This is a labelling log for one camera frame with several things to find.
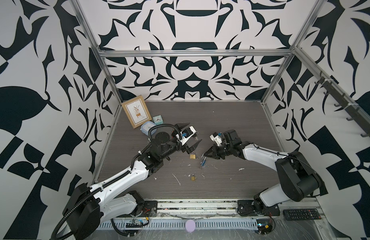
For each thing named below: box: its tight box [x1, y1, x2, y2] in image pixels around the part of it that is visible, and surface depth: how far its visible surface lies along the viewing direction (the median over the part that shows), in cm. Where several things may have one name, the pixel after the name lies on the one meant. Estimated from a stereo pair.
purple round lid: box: [185, 219, 196, 233], surface depth 64 cm
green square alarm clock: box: [152, 114, 164, 125], surface depth 110 cm
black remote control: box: [283, 208, 322, 221], surface depth 73 cm
